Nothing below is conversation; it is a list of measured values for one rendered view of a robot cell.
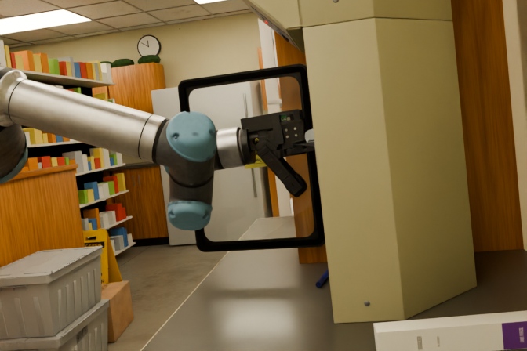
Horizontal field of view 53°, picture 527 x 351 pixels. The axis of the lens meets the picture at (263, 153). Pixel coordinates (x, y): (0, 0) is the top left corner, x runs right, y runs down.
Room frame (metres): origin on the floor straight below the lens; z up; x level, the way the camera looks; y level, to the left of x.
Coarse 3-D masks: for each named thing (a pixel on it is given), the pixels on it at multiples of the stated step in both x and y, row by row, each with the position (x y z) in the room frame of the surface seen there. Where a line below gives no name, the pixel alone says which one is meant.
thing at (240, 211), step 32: (192, 96) 1.20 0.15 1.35; (224, 96) 1.18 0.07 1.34; (256, 96) 1.17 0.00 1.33; (288, 96) 1.15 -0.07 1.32; (256, 160) 1.17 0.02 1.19; (288, 160) 1.15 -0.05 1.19; (224, 192) 1.19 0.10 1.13; (256, 192) 1.17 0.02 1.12; (288, 192) 1.15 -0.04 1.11; (224, 224) 1.19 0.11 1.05; (256, 224) 1.17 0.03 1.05; (288, 224) 1.15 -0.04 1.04
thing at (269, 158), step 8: (256, 152) 0.97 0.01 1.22; (264, 152) 0.96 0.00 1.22; (272, 152) 0.96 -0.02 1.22; (264, 160) 0.96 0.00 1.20; (272, 160) 0.96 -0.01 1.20; (280, 160) 0.96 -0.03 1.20; (272, 168) 0.96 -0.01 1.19; (280, 168) 0.96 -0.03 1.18; (288, 168) 0.96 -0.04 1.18; (280, 176) 0.96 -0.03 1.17; (288, 176) 0.96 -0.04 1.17; (296, 176) 0.97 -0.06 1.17; (288, 184) 0.96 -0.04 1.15; (296, 184) 0.95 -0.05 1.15; (304, 184) 0.97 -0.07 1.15; (296, 192) 0.96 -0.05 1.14
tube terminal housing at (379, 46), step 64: (320, 0) 0.82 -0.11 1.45; (384, 0) 0.82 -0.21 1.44; (448, 0) 0.92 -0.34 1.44; (320, 64) 0.82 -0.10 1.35; (384, 64) 0.82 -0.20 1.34; (448, 64) 0.91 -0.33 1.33; (320, 128) 0.83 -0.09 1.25; (384, 128) 0.81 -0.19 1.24; (448, 128) 0.90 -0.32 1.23; (320, 192) 0.83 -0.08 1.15; (384, 192) 0.81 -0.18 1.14; (448, 192) 0.89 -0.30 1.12; (384, 256) 0.81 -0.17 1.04; (448, 256) 0.88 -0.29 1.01; (384, 320) 0.81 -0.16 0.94
